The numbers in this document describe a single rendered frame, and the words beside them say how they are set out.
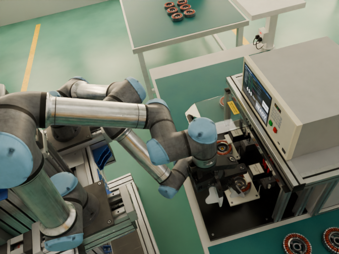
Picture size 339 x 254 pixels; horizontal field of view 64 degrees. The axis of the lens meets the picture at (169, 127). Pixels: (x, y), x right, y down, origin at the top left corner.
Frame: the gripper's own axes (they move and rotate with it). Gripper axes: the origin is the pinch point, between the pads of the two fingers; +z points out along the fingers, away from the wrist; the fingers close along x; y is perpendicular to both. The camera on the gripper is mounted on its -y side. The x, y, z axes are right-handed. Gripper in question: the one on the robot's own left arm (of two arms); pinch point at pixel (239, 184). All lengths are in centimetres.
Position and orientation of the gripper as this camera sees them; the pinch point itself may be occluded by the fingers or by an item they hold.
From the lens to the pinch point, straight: 141.7
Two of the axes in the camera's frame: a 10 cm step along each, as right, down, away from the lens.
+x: 2.2, 7.1, -6.7
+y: -7.7, 5.5, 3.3
